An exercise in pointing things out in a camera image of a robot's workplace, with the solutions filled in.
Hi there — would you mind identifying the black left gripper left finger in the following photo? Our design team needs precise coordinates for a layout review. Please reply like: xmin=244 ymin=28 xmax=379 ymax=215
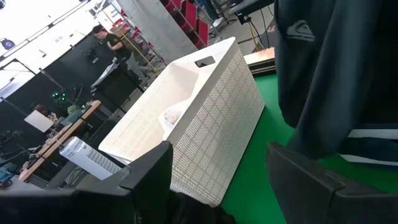
xmin=76 ymin=141 xmax=174 ymax=224

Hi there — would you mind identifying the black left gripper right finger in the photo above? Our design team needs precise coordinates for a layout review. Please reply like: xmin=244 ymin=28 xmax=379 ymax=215
xmin=266 ymin=141 xmax=398 ymax=224

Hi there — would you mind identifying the large white shirt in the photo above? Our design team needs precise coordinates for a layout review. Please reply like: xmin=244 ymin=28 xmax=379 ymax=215
xmin=158 ymin=105 xmax=188 ymax=132

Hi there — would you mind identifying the black garment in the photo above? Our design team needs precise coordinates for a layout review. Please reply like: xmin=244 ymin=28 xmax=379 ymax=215
xmin=275 ymin=0 xmax=398 ymax=160

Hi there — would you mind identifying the green table mat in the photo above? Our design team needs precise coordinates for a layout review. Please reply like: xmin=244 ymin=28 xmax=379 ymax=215
xmin=219 ymin=73 xmax=398 ymax=224

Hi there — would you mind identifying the white plastic laundry basket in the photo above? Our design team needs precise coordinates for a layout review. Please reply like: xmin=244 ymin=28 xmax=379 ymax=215
xmin=98 ymin=36 xmax=266 ymax=208

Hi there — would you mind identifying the wooden workbench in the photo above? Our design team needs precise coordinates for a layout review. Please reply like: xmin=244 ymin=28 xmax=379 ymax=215
xmin=18 ymin=99 xmax=102 ymax=183

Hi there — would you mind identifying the device with green lights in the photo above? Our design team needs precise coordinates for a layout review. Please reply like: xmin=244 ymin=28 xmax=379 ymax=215
xmin=50 ymin=91 xmax=68 ymax=103

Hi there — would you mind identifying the white flat sheet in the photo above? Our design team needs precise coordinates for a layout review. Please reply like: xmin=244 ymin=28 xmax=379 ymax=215
xmin=24 ymin=110 xmax=55 ymax=134

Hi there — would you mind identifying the person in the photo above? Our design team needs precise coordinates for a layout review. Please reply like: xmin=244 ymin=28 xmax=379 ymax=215
xmin=91 ymin=24 xmax=147 ymax=91
xmin=29 ymin=102 xmax=58 ymax=123

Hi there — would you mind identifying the grey concrete pillar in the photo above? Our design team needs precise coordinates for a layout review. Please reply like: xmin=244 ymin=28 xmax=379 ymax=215
xmin=116 ymin=0 xmax=199 ymax=65

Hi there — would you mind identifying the red chair stack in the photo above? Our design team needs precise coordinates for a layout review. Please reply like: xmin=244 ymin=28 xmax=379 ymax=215
xmin=161 ymin=0 xmax=210 ymax=50

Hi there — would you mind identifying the black side table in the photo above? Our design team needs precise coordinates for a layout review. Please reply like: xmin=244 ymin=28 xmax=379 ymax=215
xmin=229 ymin=0 xmax=276 ymax=18

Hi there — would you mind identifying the black metal table frame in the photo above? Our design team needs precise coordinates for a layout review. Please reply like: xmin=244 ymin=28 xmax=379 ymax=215
xmin=248 ymin=60 xmax=277 ymax=77

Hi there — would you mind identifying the yellow power cable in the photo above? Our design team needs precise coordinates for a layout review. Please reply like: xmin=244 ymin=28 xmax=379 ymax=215
xmin=248 ymin=23 xmax=261 ymax=50

